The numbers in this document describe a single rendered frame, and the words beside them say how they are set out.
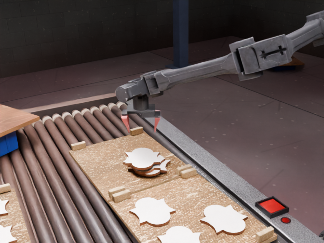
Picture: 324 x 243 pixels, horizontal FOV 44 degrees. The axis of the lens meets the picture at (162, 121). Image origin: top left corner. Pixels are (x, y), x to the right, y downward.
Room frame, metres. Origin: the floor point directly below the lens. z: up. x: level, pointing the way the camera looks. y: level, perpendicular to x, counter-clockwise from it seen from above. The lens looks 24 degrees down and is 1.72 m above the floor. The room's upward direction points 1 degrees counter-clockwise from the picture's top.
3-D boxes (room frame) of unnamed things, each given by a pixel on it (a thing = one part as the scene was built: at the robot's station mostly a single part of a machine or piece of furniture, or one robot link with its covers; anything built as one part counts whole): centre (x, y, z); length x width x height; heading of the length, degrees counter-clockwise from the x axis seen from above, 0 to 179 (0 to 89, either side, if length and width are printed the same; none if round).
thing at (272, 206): (1.08, -0.35, 0.92); 0.06 x 0.06 x 0.01; 26
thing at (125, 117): (1.37, 0.11, 1.11); 0.07 x 0.07 x 0.09; 0
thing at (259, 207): (1.08, -0.35, 0.92); 0.08 x 0.08 x 0.02; 26
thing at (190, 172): (1.26, -0.09, 0.95); 0.06 x 0.02 x 0.03; 120
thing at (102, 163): (1.39, 0.14, 0.93); 0.41 x 0.35 x 0.02; 29
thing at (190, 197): (1.02, -0.07, 0.93); 0.41 x 0.35 x 0.02; 30
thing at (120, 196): (1.12, 0.14, 0.95); 0.06 x 0.02 x 0.03; 120
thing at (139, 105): (1.37, 0.08, 1.18); 0.10 x 0.07 x 0.07; 90
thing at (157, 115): (1.37, 0.04, 1.11); 0.07 x 0.07 x 0.09; 0
